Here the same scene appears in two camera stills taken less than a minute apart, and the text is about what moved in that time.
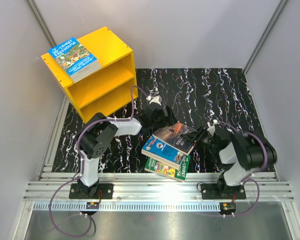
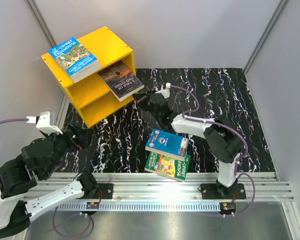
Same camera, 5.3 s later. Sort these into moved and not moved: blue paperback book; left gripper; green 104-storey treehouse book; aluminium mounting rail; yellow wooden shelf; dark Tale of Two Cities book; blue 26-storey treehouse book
Moved: blue paperback book; dark Tale of Two Cities book; left gripper
Not moved: aluminium mounting rail; yellow wooden shelf; green 104-storey treehouse book; blue 26-storey treehouse book
